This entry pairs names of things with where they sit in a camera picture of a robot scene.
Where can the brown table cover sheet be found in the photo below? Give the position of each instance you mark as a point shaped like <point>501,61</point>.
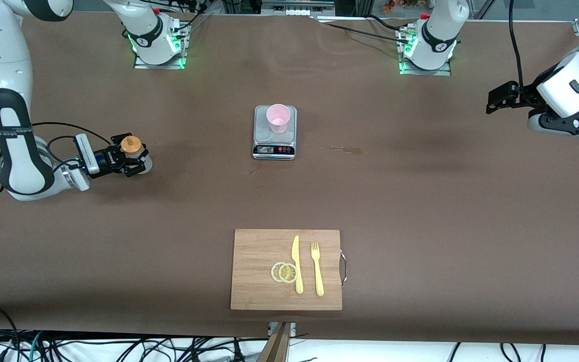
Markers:
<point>118,241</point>

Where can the wooden post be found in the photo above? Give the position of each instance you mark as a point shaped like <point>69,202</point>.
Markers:
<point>274,347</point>

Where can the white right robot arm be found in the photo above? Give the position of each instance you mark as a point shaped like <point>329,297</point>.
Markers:
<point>3,65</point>

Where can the yellow plastic knife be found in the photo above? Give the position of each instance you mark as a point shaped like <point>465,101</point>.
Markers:
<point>297,271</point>

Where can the pink plastic cup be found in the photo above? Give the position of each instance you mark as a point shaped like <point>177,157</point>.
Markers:
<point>278,119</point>

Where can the yellow lemon slice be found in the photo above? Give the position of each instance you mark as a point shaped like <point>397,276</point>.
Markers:
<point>274,272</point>
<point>288,273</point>

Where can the silver digital kitchen scale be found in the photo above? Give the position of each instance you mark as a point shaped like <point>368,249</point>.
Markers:
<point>275,146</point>

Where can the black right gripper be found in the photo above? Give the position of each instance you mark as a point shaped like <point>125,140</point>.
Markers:
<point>113,159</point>

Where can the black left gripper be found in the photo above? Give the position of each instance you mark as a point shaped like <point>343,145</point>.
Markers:
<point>524,97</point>

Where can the white power strip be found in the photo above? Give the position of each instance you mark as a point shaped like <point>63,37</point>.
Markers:
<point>302,12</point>

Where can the clear sauce bottle orange cap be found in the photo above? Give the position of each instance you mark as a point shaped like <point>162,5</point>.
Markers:
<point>131,146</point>

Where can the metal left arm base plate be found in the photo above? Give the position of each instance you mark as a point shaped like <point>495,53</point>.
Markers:
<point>440,72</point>

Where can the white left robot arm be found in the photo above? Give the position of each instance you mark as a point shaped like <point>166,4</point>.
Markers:
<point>573,88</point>

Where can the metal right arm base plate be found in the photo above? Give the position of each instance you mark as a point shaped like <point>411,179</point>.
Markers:
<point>141,65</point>

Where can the yellow plastic fork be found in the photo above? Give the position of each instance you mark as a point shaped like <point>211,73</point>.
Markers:
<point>318,276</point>

